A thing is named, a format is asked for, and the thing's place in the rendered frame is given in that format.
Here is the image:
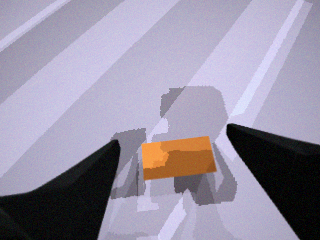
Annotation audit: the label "orange block with black square side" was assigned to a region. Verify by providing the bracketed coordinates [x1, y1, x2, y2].
[142, 136, 217, 181]

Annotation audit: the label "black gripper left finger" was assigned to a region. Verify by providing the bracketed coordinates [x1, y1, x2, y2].
[0, 139, 121, 240]

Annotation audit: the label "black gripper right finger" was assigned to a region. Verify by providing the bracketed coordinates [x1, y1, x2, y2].
[226, 123, 320, 240]

